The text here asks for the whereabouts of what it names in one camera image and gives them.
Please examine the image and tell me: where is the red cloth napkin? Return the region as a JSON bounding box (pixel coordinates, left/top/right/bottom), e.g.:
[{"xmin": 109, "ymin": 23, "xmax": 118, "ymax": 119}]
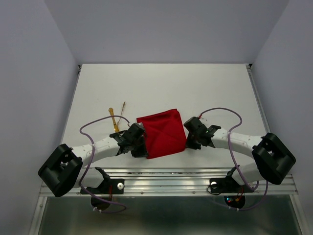
[{"xmin": 136, "ymin": 109, "xmax": 186, "ymax": 159}]

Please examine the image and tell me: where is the gold knife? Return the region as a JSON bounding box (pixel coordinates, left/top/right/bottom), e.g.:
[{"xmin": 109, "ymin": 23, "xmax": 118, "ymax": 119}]
[{"xmin": 108, "ymin": 107, "xmax": 120, "ymax": 133}]

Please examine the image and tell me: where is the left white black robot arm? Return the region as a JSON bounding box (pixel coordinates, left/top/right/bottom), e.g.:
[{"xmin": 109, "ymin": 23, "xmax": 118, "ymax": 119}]
[{"xmin": 38, "ymin": 123, "xmax": 148, "ymax": 197}]

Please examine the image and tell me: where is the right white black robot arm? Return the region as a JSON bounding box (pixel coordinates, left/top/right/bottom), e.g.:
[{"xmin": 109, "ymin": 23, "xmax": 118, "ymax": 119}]
[{"xmin": 184, "ymin": 117, "xmax": 296, "ymax": 194}]

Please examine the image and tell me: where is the aluminium mounting rail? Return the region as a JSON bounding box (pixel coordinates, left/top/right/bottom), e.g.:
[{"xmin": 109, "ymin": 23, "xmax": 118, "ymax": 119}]
[{"xmin": 39, "ymin": 167, "xmax": 299, "ymax": 196}]

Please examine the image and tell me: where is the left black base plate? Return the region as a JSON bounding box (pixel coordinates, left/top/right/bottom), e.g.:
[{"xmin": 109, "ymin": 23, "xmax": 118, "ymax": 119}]
[{"xmin": 87, "ymin": 178, "xmax": 125, "ymax": 195}]

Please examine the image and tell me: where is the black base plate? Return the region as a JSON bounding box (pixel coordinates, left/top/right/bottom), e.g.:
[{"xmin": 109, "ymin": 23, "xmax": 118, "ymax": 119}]
[
  {"xmin": 87, "ymin": 178, "xmax": 125, "ymax": 195},
  {"xmin": 209, "ymin": 178, "xmax": 253, "ymax": 194}
]

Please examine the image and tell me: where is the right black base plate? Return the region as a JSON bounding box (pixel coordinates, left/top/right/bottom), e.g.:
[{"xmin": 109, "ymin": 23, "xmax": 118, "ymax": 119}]
[{"xmin": 209, "ymin": 178, "xmax": 253, "ymax": 194}]

